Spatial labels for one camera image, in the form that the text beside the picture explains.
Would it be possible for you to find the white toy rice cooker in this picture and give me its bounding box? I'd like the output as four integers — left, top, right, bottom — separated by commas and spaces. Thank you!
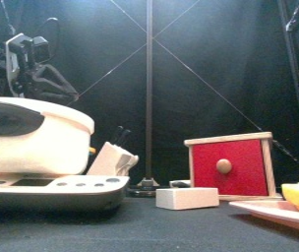
0, 95, 131, 211

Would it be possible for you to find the black stick utensil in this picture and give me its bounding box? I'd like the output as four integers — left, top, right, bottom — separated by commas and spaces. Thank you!
111, 125, 125, 145
117, 129, 133, 148

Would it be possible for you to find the black pole base foot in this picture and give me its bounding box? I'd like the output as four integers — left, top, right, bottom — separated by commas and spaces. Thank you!
126, 176, 173, 198

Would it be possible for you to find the small white grey object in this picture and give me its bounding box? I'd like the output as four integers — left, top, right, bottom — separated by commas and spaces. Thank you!
169, 179, 193, 189

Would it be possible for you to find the white rectangular block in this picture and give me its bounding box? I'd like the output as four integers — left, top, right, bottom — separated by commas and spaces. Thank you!
155, 186, 221, 211

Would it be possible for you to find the wooden box with red drawer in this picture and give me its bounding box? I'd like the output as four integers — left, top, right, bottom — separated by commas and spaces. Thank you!
184, 131, 284, 202

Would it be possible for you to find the pink plate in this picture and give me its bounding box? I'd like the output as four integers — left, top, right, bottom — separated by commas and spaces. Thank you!
229, 199, 299, 234

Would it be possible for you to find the yellow toy food piece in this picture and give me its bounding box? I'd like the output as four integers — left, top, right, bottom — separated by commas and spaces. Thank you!
281, 181, 299, 208

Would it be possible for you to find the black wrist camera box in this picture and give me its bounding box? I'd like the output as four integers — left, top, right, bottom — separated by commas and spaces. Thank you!
31, 34, 52, 64

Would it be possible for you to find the black cable loop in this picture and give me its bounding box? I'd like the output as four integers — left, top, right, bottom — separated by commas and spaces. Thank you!
38, 17, 63, 63

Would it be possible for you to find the thin diagonal brace wire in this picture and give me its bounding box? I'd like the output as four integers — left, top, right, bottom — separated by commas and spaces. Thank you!
110, 0, 299, 180
67, 0, 202, 106

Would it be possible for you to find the thin vertical frame pole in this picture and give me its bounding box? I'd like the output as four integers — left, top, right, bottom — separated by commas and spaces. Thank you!
145, 0, 155, 181

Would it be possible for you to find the black slanted frame post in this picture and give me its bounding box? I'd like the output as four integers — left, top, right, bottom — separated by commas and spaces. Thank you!
277, 0, 299, 158

